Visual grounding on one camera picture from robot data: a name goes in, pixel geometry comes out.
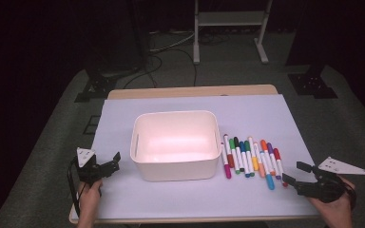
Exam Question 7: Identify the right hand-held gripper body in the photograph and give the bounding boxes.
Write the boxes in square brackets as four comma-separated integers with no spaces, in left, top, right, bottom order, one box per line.
[308,156,365,204]

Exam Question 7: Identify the white metal stand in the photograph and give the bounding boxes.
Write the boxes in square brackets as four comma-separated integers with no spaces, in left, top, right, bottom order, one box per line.
[192,0,274,66]

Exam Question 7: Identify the red marker pen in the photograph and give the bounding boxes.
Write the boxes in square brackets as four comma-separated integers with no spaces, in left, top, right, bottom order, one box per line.
[272,147,289,188]

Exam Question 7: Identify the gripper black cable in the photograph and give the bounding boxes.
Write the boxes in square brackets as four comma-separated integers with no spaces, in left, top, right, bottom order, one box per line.
[67,156,84,218]
[344,180,357,211]

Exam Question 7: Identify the brown marker pen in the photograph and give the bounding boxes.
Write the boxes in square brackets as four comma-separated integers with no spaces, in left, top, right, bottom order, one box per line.
[222,134,235,169]

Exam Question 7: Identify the person's right hand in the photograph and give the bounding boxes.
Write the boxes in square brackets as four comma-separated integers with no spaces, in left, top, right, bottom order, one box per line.
[308,175,355,223]

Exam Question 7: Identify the yellow marker pen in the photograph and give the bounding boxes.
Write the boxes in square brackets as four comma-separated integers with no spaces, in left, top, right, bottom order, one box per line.
[247,136,259,172]

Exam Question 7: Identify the black marker pen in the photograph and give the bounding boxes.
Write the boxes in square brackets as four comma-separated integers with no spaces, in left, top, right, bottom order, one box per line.
[233,136,245,173]

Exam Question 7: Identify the peach marker pen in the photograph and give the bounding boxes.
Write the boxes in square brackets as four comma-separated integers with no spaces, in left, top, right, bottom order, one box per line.
[253,142,266,179]

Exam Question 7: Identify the grey floor cable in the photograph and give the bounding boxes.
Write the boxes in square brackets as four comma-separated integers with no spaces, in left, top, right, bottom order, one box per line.
[148,29,198,53]

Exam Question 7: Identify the person's left hand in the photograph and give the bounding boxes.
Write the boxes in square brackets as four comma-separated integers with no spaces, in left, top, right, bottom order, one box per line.
[77,180,105,219]

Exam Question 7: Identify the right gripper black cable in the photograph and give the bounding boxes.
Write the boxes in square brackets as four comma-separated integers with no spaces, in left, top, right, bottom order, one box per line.
[344,180,357,211]

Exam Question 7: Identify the dark green marker pen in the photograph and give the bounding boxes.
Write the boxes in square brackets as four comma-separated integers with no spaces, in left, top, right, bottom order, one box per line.
[243,140,256,178]

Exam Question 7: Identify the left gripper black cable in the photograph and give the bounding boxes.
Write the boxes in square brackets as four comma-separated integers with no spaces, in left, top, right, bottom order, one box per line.
[67,156,84,218]

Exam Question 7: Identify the light purple table mat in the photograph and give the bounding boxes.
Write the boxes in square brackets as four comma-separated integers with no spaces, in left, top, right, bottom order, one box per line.
[91,93,320,220]

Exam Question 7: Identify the black floor cable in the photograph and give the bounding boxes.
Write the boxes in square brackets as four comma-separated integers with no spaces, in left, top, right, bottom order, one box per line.
[123,47,199,89]

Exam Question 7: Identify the magenta marker pen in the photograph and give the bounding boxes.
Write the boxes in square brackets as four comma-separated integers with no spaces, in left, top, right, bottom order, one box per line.
[220,142,233,181]

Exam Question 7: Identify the black stand base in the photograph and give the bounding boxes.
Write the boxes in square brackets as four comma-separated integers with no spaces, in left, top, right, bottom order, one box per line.
[74,61,119,104]
[287,65,339,100]

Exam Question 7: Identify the orange marker pen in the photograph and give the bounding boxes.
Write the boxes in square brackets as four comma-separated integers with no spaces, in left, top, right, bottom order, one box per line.
[259,139,277,177]

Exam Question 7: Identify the white plastic storage box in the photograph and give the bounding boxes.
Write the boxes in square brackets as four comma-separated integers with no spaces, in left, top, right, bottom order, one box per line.
[129,109,222,182]

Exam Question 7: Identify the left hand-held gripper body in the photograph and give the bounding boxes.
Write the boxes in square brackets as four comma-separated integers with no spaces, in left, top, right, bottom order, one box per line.
[75,146,109,188]

